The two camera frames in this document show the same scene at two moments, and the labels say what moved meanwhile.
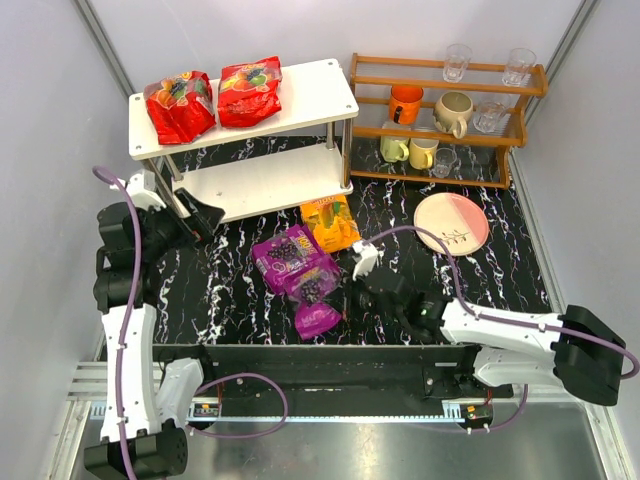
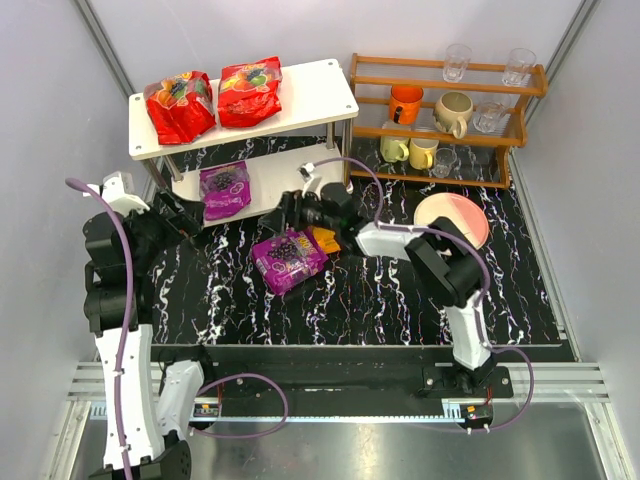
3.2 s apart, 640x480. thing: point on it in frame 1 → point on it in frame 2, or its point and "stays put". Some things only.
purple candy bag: (311, 294) → (225, 189)
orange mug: (405, 102) stays put
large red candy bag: (180, 107) stays put
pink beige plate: (458, 221) stays put
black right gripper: (367, 288) → (288, 209)
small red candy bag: (249, 93) stays put
